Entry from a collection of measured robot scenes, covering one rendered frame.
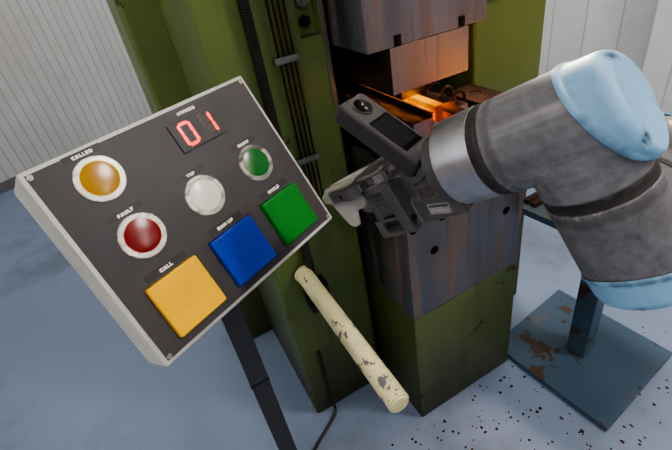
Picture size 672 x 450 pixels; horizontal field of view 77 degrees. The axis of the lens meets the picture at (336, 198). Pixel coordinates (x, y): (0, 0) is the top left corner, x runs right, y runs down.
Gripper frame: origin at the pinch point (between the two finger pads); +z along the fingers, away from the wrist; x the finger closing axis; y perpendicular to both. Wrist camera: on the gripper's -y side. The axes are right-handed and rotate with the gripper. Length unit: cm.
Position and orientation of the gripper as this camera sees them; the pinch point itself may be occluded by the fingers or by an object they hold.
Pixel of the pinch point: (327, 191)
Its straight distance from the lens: 58.4
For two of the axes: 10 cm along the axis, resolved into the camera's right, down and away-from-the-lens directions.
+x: 5.9, -5.1, 6.3
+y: 5.3, 8.3, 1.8
